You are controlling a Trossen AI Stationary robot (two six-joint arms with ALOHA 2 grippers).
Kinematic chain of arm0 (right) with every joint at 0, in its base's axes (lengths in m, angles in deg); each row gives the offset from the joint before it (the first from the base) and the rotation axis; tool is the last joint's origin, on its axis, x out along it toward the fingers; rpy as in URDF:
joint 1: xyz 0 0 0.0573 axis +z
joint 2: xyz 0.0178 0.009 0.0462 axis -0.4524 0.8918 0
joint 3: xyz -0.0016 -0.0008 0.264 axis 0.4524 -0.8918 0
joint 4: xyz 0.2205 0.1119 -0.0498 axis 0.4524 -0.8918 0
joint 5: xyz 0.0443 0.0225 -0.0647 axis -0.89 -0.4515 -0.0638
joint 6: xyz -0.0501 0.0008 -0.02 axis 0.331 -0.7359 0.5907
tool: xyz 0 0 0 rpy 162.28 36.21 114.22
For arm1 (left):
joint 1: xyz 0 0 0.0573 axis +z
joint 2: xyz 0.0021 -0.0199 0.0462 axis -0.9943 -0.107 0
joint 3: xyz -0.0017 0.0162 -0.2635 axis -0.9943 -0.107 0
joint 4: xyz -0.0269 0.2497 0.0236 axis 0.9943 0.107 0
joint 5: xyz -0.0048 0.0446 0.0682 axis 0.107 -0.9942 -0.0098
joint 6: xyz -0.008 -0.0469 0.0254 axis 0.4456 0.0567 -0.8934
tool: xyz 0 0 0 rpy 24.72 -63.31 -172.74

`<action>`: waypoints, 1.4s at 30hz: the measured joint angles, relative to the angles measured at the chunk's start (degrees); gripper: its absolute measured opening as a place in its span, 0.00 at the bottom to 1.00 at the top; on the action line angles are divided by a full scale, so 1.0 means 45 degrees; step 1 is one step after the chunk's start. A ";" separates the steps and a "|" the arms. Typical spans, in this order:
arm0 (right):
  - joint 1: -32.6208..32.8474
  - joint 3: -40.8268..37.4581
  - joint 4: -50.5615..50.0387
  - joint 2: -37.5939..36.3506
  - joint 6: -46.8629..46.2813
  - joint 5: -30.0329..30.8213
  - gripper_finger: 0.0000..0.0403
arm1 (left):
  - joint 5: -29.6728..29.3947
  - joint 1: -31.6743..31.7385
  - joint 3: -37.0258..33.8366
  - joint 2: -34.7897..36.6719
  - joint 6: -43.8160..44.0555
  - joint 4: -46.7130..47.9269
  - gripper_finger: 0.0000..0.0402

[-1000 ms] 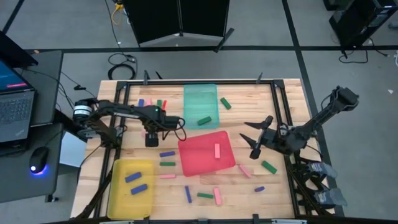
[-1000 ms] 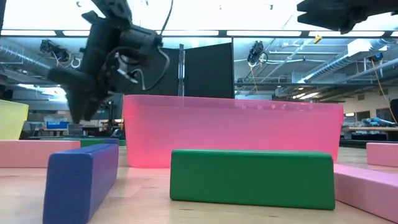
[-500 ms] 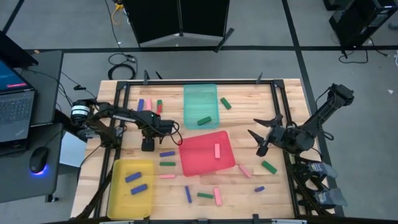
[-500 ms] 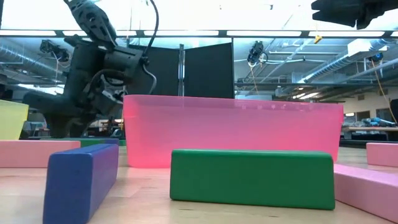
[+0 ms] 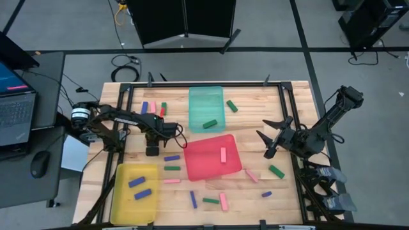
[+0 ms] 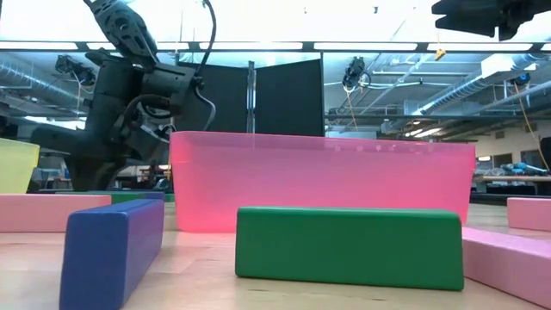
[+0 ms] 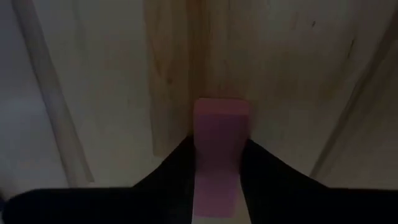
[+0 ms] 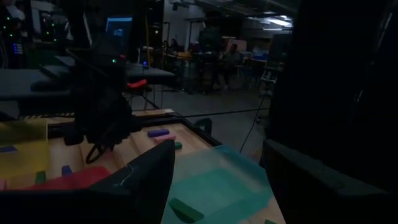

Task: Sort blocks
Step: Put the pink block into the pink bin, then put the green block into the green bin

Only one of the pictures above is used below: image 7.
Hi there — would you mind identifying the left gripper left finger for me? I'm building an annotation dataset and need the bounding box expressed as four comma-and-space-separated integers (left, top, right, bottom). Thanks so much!
0, 135, 197, 224

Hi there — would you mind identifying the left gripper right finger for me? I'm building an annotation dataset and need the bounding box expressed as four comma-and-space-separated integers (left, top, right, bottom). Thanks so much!
238, 138, 398, 224

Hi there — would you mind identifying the pink wooden block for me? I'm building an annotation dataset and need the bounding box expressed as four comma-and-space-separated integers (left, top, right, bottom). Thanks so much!
192, 98, 251, 219

